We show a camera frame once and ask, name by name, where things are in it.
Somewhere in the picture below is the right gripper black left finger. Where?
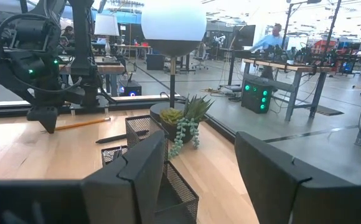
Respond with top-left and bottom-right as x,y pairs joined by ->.
82,129 -> 166,224

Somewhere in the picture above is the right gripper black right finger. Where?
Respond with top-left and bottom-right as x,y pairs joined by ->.
233,130 -> 312,224

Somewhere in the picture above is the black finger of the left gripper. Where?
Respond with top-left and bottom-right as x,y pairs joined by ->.
26,105 -> 59,134

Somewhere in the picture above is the orange pencil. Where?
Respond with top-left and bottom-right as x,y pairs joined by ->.
55,116 -> 112,131

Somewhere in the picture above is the black mesh desk organizer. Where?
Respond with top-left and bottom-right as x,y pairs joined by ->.
101,114 -> 200,224

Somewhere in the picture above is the black pen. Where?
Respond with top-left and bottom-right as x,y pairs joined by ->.
95,129 -> 150,144

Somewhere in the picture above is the office chair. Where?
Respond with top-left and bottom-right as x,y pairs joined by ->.
192,43 -> 209,71

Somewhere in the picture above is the person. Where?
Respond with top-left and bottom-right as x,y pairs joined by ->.
60,25 -> 75,43
250,23 -> 289,80

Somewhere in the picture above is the wooden top desk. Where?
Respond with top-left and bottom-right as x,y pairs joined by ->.
59,55 -> 125,97

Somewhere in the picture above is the potted succulent plant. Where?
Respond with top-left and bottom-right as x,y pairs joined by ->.
158,95 -> 215,159

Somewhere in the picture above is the computer tower with green lights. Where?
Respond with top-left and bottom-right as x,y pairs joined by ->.
241,79 -> 273,114

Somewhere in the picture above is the computer tower with blue light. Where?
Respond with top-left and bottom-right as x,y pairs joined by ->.
120,80 -> 143,97

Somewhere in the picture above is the white shade table lamp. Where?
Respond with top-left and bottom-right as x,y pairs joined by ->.
93,14 -> 121,60

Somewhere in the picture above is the wooden top workbench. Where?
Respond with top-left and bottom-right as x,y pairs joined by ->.
242,57 -> 334,122

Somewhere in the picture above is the black bin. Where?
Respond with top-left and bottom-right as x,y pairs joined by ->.
146,54 -> 166,71

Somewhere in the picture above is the white and black globe lamp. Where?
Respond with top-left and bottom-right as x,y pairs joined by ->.
141,0 -> 207,125

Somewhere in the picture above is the black monitor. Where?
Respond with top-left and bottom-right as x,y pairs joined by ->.
232,24 -> 256,47

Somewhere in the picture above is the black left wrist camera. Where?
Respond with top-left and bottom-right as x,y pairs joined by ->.
0,14 -> 62,52

